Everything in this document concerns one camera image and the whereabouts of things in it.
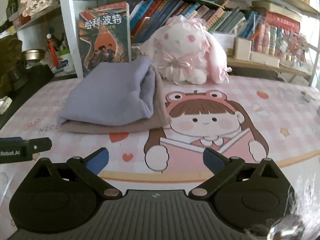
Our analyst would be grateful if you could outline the row of upright books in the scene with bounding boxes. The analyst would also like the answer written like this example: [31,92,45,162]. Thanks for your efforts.
[130,0,265,44]

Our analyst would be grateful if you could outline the white cardboard box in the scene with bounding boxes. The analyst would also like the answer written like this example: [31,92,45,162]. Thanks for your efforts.
[234,37,252,61]

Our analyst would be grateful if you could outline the red boxed candy tubes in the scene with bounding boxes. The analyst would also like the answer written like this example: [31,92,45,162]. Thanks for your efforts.
[247,11,309,69]

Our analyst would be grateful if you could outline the white metal bookshelf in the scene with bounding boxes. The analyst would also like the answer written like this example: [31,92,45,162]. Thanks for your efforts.
[7,0,319,86]

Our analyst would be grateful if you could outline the Harry Potter book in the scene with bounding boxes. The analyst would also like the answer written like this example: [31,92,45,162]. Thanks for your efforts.
[78,2,132,76]

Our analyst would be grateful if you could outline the pink checkered cartoon desk mat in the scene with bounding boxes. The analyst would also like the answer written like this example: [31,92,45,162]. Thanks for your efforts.
[1,76,319,239]

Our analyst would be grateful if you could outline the metal bowl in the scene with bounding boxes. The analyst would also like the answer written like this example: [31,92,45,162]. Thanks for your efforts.
[21,49,46,62]

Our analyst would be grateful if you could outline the red tassel ornament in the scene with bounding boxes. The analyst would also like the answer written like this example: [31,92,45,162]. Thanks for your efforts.
[47,33,60,67]

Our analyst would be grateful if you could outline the white plastic pen cup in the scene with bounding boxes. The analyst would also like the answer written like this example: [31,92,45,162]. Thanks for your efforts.
[57,48,75,73]

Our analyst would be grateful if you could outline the purple and tan sweater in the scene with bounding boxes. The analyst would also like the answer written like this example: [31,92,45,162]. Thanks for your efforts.
[57,56,171,134]

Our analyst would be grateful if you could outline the white pink plush bunny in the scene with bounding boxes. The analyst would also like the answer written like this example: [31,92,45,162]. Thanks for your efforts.
[139,16,232,85]

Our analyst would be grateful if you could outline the olive green garment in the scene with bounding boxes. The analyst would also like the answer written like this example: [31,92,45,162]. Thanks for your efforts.
[1,35,26,98]

